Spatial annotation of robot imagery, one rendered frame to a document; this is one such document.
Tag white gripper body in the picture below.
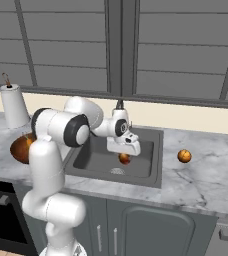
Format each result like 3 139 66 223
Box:
106 130 142 157

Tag silver cupboard handle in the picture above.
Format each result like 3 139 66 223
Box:
112 227 119 256
96 224 103 253

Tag black oven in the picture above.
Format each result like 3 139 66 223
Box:
0 178 39 256

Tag grey window frame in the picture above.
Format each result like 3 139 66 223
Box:
0 0 228 110

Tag orange vegetable in bowl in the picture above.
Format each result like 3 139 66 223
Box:
24 134 35 148

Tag red-orange round fruit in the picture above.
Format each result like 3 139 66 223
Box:
118 153 132 166

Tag grey drawer front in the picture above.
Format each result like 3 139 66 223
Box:
204 222 228 256

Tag orange round fruit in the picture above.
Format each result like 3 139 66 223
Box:
177 148 193 164

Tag white paper towel roll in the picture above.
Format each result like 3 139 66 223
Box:
0 72 31 130

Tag grey sink basin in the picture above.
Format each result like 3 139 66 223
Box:
63 126 165 189

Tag brown wooden bowl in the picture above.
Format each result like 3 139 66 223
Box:
9 132 38 165

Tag dark sink tap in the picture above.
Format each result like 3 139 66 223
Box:
115 98 125 111

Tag grey cupboard door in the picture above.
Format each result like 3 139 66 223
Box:
106 199 219 256
73 195 108 256

